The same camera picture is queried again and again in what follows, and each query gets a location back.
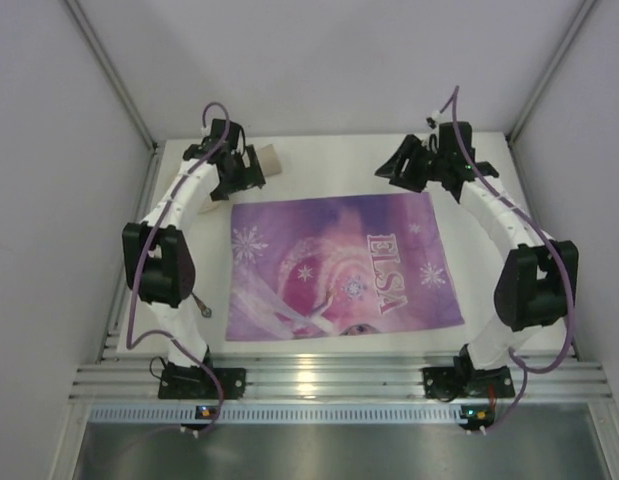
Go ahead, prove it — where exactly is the aluminium front rail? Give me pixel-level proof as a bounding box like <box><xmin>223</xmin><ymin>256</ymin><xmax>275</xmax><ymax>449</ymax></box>
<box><xmin>69</xmin><ymin>354</ymin><xmax>612</xmax><ymax>403</ymax></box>

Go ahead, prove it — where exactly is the slotted grey cable duct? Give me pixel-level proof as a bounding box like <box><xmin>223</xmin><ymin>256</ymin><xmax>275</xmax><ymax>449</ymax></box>
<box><xmin>89</xmin><ymin>403</ymin><xmax>491</xmax><ymax>426</ymax></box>

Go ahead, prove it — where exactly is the left aluminium frame post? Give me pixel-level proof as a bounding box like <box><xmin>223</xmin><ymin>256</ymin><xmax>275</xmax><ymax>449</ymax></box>
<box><xmin>60</xmin><ymin>0</ymin><xmax>158</xmax><ymax>152</ymax></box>

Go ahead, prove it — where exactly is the right aluminium frame post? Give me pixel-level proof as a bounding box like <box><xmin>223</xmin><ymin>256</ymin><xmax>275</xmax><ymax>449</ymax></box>
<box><xmin>505</xmin><ymin>0</ymin><xmax>600</xmax><ymax>147</ymax></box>

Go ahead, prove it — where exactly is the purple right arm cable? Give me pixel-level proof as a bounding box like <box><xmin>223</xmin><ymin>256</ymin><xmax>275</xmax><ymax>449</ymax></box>
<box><xmin>428</xmin><ymin>84</ymin><xmax>576</xmax><ymax>436</ymax></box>

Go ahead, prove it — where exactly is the purple Elsa placemat cloth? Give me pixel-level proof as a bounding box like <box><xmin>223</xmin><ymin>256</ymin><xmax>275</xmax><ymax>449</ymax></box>
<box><xmin>225</xmin><ymin>193</ymin><xmax>464</xmax><ymax>342</ymax></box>

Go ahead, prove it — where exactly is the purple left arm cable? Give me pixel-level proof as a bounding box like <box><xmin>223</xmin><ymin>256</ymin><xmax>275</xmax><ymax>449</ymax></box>
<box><xmin>126</xmin><ymin>102</ymin><xmax>245</xmax><ymax>436</ymax></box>

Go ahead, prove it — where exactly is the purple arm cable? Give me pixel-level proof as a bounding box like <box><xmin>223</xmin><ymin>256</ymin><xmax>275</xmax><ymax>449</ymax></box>
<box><xmin>126</xmin><ymin>102</ymin><xmax>245</xmax><ymax>436</ymax></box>
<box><xmin>428</xmin><ymin>84</ymin><xmax>576</xmax><ymax>436</ymax></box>

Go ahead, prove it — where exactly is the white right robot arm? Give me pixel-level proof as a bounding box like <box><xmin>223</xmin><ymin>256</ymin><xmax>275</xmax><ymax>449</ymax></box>
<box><xmin>375</xmin><ymin>122</ymin><xmax>579</xmax><ymax>376</ymax></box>

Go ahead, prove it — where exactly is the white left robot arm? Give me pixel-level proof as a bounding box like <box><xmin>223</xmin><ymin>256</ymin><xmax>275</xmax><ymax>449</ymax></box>
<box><xmin>122</xmin><ymin>118</ymin><xmax>265</xmax><ymax>368</ymax></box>

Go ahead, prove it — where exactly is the cream round plate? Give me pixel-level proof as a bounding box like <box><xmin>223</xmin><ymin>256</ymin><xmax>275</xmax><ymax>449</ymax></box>
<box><xmin>198</xmin><ymin>197</ymin><xmax>225</xmax><ymax>215</ymax></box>

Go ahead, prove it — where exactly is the aluminium frame post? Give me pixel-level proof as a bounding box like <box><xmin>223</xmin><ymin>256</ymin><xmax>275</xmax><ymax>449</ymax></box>
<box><xmin>60</xmin><ymin>0</ymin><xmax>158</xmax><ymax>152</ymax></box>
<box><xmin>505</xmin><ymin>0</ymin><xmax>600</xmax><ymax>147</ymax></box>

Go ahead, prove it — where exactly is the cream beige cup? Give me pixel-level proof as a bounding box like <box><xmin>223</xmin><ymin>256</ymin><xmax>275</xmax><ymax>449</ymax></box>
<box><xmin>256</xmin><ymin>144</ymin><xmax>282</xmax><ymax>177</ymax></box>

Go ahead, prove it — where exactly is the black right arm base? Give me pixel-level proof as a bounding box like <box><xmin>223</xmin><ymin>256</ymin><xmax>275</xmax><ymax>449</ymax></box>
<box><xmin>422</xmin><ymin>366</ymin><xmax>516</xmax><ymax>403</ymax></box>

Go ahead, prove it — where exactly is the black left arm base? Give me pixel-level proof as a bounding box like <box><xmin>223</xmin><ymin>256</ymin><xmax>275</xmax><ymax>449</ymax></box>
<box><xmin>158</xmin><ymin>363</ymin><xmax>247</xmax><ymax>400</ymax></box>

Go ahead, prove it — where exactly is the pink fork patterned handle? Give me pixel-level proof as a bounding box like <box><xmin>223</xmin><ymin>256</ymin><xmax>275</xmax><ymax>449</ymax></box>
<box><xmin>192</xmin><ymin>294</ymin><xmax>213</xmax><ymax>318</ymax></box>

